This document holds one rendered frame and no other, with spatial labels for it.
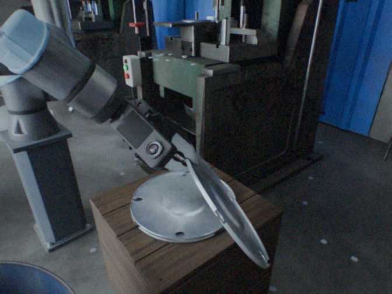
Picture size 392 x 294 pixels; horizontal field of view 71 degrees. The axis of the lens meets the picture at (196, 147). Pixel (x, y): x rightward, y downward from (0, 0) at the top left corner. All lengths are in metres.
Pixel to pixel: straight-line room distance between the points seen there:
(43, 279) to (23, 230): 0.88
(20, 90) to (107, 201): 0.44
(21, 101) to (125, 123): 0.62
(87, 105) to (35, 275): 0.29
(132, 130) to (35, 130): 0.64
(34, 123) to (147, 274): 0.63
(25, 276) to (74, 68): 0.35
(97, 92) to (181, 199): 0.45
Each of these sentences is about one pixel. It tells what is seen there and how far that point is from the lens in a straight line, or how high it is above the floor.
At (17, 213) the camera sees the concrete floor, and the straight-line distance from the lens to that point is 1.53.
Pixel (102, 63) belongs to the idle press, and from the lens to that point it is 2.74.
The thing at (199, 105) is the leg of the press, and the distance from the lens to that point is 1.03.
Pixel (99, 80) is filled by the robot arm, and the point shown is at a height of 0.75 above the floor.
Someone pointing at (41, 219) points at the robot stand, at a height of 0.14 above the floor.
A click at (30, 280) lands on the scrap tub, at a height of 0.44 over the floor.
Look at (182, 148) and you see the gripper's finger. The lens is 0.50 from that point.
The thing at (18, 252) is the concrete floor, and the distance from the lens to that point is 1.33.
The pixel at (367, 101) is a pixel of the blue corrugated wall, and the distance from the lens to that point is 2.23.
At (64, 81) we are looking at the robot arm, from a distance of 0.42.
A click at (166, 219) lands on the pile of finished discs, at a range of 0.73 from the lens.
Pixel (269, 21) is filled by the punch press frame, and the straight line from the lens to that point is 1.38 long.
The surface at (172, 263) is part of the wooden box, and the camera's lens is 0.65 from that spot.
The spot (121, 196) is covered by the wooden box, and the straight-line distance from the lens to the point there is 0.84.
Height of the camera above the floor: 0.85
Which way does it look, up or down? 28 degrees down
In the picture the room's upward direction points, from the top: straight up
